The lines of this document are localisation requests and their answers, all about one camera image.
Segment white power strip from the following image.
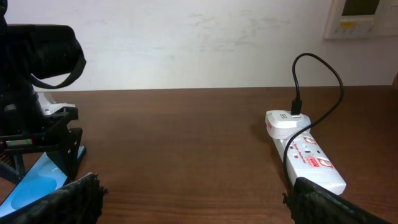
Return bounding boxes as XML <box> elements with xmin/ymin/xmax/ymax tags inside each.
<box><xmin>287</xmin><ymin>133</ymin><xmax>346</xmax><ymax>195</ymax></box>

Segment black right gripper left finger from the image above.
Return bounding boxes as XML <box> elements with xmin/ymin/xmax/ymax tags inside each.
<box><xmin>1</xmin><ymin>172</ymin><xmax>108</xmax><ymax>224</ymax></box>

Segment blue Samsung Galaxy smartphone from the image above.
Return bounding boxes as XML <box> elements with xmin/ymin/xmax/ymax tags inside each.
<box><xmin>1</xmin><ymin>152</ymin><xmax>68</xmax><ymax>218</ymax></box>

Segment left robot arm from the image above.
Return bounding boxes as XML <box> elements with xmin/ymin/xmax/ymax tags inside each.
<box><xmin>1</xmin><ymin>0</ymin><xmax>86</xmax><ymax>184</ymax></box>

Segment white wall control panel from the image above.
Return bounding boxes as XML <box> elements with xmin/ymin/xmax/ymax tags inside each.
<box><xmin>324</xmin><ymin>0</ymin><xmax>397</xmax><ymax>39</ymax></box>

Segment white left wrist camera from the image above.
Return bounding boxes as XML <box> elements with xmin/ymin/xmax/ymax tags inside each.
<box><xmin>38</xmin><ymin>92</ymin><xmax>76</xmax><ymax>116</ymax></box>

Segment black USB charging cable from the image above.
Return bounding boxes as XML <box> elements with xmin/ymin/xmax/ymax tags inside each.
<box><xmin>282</xmin><ymin>52</ymin><xmax>345</xmax><ymax>190</ymax></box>

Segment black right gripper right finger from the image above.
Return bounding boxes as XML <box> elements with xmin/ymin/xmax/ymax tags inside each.
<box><xmin>283</xmin><ymin>177</ymin><xmax>389</xmax><ymax>224</ymax></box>

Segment white USB charger plug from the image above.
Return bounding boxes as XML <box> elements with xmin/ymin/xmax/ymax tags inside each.
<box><xmin>265</xmin><ymin>110</ymin><xmax>311</xmax><ymax>139</ymax></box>

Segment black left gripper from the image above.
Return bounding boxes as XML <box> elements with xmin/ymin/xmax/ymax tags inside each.
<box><xmin>0</xmin><ymin>107</ymin><xmax>83</xmax><ymax>184</ymax></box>

